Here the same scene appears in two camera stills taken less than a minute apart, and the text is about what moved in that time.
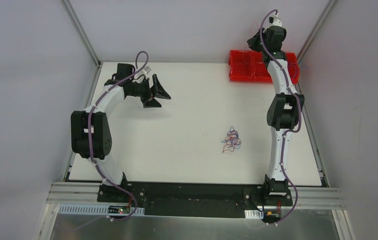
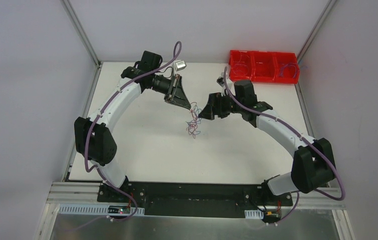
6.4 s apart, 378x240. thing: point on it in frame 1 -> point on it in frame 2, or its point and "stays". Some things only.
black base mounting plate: [221, 199] stays
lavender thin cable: [295, 70] stays
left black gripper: [149, 91] -> [174, 88]
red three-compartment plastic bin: [249, 66] stays
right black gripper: [253, 42] -> [217, 105]
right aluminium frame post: [327, 9] stays
